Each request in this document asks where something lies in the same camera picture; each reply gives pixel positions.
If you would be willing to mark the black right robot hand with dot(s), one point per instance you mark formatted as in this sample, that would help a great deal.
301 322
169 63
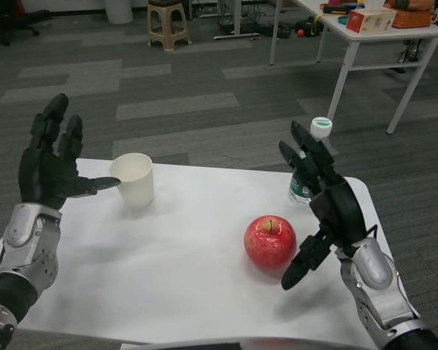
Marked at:
339 211

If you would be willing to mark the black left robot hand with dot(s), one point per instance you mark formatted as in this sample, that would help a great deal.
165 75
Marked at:
44 178

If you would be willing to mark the red apple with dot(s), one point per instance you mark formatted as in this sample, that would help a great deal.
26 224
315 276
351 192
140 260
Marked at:
270 244

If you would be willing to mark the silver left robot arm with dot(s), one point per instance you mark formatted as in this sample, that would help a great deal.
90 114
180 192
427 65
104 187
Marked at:
25 240

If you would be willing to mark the clear water bottle white cap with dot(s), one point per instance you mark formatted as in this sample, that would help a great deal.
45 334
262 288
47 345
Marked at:
322 125

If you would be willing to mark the white paper cup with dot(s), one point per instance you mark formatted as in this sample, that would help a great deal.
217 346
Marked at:
137 186

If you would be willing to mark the black office chair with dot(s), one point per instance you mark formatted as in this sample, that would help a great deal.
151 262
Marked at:
7 23

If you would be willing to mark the silver robot chest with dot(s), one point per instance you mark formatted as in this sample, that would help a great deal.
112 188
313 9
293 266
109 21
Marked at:
222 342

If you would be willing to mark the white plant pot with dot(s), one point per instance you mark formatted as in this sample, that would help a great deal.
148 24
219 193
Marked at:
118 11

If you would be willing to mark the black bag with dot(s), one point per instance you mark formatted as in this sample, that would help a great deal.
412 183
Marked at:
284 32

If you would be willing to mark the white metal-legged table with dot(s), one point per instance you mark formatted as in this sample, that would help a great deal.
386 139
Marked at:
405 34

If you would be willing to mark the red white tissue box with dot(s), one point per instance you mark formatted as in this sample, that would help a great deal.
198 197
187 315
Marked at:
368 20

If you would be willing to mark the beige plastic stool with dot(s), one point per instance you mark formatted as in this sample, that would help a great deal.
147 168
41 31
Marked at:
168 25

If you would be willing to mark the orange woven basket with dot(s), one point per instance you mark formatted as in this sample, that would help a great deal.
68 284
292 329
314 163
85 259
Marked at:
410 18

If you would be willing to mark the white standing desk leg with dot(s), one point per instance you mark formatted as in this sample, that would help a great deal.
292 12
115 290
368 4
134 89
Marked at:
236 16

